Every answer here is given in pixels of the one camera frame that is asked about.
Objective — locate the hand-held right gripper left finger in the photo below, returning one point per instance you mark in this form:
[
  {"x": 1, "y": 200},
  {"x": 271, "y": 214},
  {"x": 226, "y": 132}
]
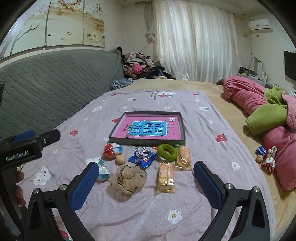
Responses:
[{"x": 84, "y": 185}]

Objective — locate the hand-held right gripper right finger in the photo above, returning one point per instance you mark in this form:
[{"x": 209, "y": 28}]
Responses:
[{"x": 205, "y": 183}]

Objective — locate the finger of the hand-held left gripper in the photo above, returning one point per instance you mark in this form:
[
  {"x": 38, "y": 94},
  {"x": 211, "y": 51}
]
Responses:
[
  {"x": 24, "y": 135},
  {"x": 50, "y": 136}
]

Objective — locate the clear cracker packet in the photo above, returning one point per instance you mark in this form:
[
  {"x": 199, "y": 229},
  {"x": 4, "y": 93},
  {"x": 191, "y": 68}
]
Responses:
[
  {"x": 166, "y": 178},
  {"x": 183, "y": 157}
]

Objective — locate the walnut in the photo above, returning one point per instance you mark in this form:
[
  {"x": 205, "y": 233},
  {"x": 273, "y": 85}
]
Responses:
[
  {"x": 120, "y": 160},
  {"x": 259, "y": 159}
]

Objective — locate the beige hair scrunchie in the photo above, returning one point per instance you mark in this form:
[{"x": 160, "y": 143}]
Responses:
[{"x": 129, "y": 178}]

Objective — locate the green hair scrunchie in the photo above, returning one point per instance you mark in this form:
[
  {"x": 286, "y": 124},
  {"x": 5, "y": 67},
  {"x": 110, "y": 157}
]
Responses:
[{"x": 161, "y": 153}]

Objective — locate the blue cookie packet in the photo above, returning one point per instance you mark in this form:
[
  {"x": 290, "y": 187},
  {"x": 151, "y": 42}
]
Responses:
[{"x": 143, "y": 158}]

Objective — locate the shallow box with pink lining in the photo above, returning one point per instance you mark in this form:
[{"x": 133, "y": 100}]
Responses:
[{"x": 148, "y": 129}]

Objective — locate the person's left hand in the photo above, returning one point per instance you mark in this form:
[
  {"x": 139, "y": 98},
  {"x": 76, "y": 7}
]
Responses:
[{"x": 19, "y": 177}]

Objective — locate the grey quilted headboard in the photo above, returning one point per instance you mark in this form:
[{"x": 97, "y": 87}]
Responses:
[{"x": 46, "y": 88}]

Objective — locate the lilac printed blanket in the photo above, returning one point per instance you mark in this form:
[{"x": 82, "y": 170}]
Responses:
[{"x": 138, "y": 215}]

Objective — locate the small blue snack packet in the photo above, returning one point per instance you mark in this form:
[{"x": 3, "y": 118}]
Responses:
[{"x": 260, "y": 151}]

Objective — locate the beige bed sheet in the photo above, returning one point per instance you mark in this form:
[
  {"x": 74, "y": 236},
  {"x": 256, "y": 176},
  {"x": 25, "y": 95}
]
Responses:
[{"x": 231, "y": 120}]

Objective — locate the red white packet by blanket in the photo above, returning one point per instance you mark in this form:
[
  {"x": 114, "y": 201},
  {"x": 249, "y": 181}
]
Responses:
[{"x": 269, "y": 160}]

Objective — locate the dark blue patterned cloth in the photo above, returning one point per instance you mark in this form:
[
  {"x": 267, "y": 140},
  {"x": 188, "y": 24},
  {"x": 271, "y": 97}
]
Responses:
[{"x": 121, "y": 83}]

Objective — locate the green blanket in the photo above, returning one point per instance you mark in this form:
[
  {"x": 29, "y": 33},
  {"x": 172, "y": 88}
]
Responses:
[{"x": 266, "y": 115}]

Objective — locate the pink quilt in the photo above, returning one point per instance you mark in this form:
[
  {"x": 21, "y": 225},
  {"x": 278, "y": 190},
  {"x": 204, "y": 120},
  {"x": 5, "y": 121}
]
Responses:
[{"x": 242, "y": 95}]

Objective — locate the brown cloth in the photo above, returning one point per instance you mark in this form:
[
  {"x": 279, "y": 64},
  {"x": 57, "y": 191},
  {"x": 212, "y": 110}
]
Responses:
[{"x": 220, "y": 82}]

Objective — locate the pile of clothes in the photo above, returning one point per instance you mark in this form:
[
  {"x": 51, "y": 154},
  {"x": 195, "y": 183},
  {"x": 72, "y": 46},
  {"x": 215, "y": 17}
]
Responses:
[{"x": 138, "y": 67}]

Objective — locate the dark bag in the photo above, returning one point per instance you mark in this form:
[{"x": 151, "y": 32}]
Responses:
[{"x": 246, "y": 71}]

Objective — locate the white curtain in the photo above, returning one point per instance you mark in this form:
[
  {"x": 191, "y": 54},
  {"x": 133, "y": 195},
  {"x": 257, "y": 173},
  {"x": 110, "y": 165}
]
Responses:
[{"x": 196, "y": 41}]

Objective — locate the black television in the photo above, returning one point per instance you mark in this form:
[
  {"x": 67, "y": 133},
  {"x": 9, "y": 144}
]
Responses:
[{"x": 291, "y": 64}]

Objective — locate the white air conditioner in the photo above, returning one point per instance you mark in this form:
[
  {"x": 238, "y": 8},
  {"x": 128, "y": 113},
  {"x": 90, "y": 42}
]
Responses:
[{"x": 259, "y": 25}]

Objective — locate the floral wall painting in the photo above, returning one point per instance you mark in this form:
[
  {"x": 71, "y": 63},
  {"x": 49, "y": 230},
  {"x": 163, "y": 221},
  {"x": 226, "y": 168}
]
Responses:
[{"x": 64, "y": 23}]

